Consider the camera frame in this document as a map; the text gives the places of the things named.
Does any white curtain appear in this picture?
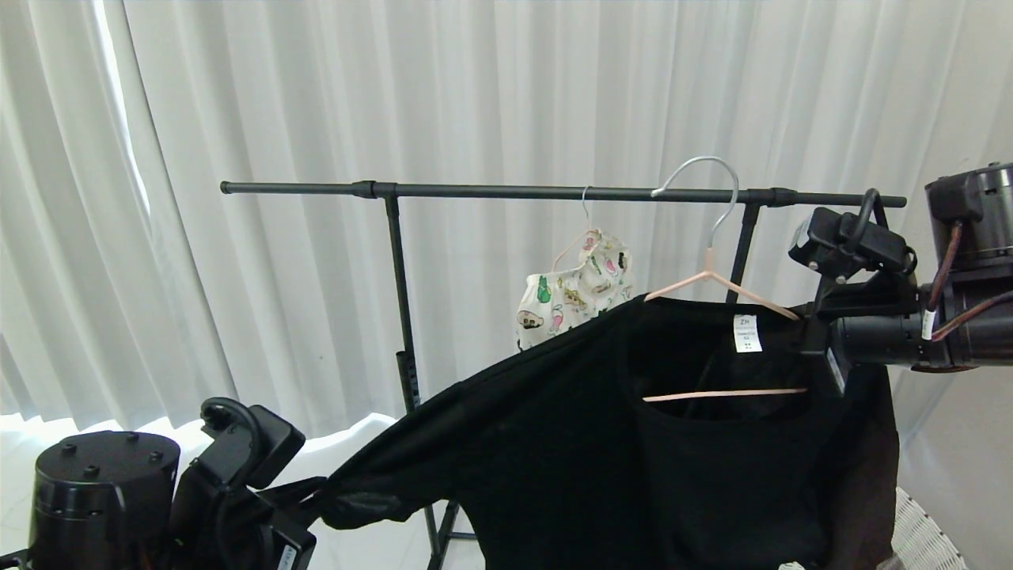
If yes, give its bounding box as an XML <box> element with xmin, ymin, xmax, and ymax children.
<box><xmin>0</xmin><ymin>0</ymin><xmax>1013</xmax><ymax>444</ymax></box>

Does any black cable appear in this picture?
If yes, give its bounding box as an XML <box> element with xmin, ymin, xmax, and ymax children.
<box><xmin>200</xmin><ymin>398</ymin><xmax>266</xmax><ymax>476</ymax></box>
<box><xmin>858</xmin><ymin>188</ymin><xmax>886</xmax><ymax>234</ymax></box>

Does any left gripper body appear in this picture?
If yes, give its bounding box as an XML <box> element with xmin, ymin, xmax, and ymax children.
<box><xmin>218</xmin><ymin>507</ymin><xmax>319</xmax><ymax>570</ymax></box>

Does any pink clothes hanger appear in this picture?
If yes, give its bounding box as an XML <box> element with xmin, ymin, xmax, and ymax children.
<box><xmin>642</xmin><ymin>155</ymin><xmax>810</xmax><ymax>403</ymax></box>
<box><xmin>551</xmin><ymin>186</ymin><xmax>594</xmax><ymax>274</ymax></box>

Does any black shirt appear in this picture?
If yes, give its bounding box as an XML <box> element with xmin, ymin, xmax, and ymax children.
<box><xmin>317</xmin><ymin>294</ymin><xmax>901</xmax><ymax>570</ymax></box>

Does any white laundry basket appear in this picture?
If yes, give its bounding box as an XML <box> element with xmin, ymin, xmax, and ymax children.
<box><xmin>875</xmin><ymin>486</ymin><xmax>970</xmax><ymax>570</ymax></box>

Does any black clothes rack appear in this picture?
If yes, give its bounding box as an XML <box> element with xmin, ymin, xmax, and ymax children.
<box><xmin>220</xmin><ymin>180</ymin><xmax>908</xmax><ymax>570</ymax></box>

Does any cream printed garment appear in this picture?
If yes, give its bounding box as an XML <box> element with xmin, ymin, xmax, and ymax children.
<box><xmin>516</xmin><ymin>228</ymin><xmax>635</xmax><ymax>352</ymax></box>

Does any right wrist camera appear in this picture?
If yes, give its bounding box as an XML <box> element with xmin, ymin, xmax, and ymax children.
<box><xmin>788</xmin><ymin>206</ymin><xmax>919</xmax><ymax>306</ymax></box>

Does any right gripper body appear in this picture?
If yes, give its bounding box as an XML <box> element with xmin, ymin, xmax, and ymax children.
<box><xmin>798</xmin><ymin>294</ymin><xmax>925</xmax><ymax>397</ymax></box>

